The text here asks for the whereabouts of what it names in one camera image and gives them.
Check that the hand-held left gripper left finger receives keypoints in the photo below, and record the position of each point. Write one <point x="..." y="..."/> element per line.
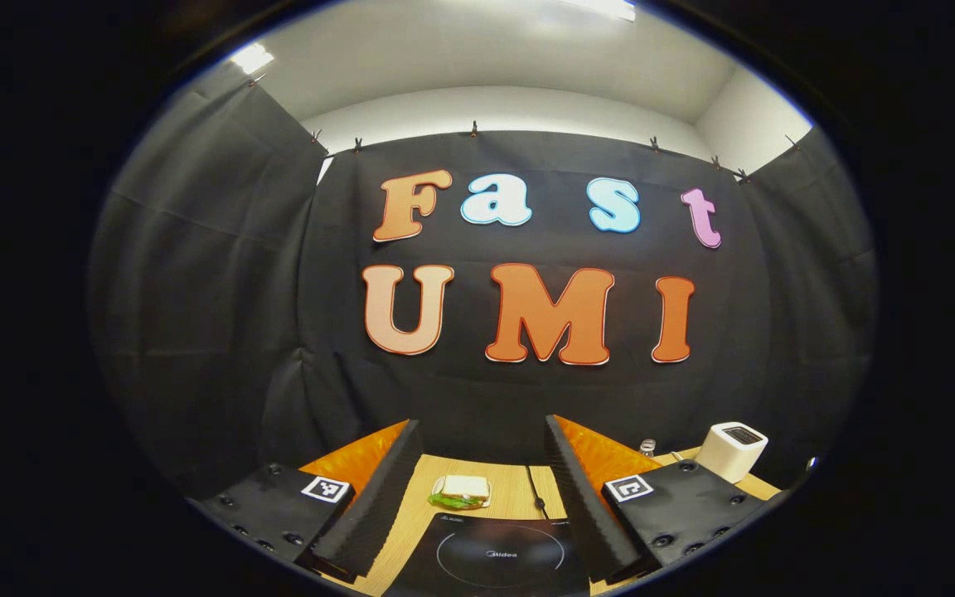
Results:
<point x="374" y="514"/>

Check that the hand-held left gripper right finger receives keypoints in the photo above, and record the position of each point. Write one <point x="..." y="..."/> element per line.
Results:
<point x="589" y="514"/>

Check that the black induction cooktop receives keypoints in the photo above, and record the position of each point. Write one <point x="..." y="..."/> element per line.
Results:
<point x="494" y="564"/>

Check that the clear plastic bottle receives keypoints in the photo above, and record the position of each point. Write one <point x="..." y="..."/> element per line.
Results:
<point x="647" y="448"/>

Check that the white box appliance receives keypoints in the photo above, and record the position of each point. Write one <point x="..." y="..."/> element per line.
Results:
<point x="726" y="456"/>

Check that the row of black cloth clips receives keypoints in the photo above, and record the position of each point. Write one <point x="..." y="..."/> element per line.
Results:
<point x="473" y="128"/>

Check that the small ceiling light panel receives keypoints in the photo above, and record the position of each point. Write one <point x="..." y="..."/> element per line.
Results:
<point x="251" y="58"/>

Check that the large ceiling light panel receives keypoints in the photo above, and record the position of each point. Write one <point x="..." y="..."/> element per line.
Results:
<point x="602" y="7"/>

